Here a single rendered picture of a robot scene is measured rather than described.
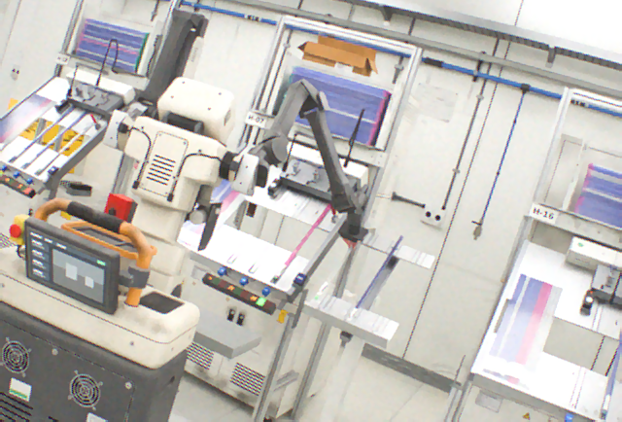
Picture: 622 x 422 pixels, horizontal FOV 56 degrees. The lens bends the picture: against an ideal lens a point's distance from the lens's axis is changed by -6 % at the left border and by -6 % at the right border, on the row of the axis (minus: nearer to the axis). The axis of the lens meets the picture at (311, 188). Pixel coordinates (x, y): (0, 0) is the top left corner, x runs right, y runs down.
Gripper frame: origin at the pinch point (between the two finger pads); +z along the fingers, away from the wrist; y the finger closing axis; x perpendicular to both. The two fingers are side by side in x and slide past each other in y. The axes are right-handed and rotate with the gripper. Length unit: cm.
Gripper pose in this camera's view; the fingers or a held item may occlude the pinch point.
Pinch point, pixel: (352, 246)
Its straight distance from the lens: 240.5
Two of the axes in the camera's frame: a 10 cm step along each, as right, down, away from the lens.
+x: -4.8, 5.9, -6.5
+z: 0.0, 7.4, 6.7
